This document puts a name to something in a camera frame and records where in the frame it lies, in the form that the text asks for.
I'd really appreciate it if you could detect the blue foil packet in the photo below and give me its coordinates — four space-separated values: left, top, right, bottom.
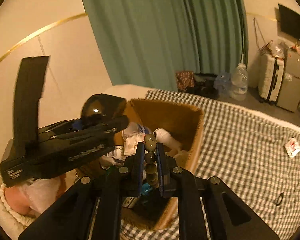
141 183 153 196

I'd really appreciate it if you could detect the dark bead bracelet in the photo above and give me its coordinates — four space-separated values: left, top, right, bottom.
143 133 161 189

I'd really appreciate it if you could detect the white power adapter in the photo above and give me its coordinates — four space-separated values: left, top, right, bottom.
153 128 183 151

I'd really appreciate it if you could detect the black hair tie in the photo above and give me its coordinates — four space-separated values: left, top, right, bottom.
274 192 285 207

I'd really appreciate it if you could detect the cotton swab jar blue label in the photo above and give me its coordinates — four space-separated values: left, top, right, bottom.
122 122 152 142

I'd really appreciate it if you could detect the brown cardboard box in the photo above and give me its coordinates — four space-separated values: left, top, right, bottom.
75 97 205 231

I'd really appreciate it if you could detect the grey white checkered bedsheet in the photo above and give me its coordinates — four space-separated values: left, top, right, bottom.
127 88 300 239

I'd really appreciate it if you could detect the brown patterned bag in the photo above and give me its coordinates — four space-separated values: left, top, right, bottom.
175 71 194 93

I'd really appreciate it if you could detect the large clear water bottle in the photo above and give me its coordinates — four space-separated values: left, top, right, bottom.
229 63 248 101

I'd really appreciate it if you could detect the red white sachet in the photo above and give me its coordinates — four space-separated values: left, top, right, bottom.
284 138 300 158

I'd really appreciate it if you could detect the white suitcase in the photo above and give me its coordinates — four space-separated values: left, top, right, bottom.
258 54 285 103

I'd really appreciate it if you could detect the green curtain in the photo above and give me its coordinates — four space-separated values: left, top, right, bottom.
82 0 249 90

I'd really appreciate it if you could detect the grey mini fridge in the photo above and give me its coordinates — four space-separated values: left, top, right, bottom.
276 49 300 112

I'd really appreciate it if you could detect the black wall television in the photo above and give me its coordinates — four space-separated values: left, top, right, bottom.
278 4 300 41

